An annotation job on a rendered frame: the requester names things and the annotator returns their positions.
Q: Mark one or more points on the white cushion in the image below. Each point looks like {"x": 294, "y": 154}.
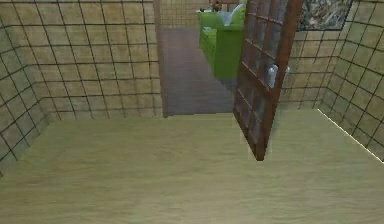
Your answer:
{"x": 230, "y": 16}

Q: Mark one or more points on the green sofa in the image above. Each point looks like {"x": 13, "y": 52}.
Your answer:
{"x": 224, "y": 46}

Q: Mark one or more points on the brown glazed room door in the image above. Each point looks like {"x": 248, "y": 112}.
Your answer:
{"x": 261, "y": 96}

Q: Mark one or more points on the framed wall picture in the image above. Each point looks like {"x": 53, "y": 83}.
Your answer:
{"x": 322, "y": 14}

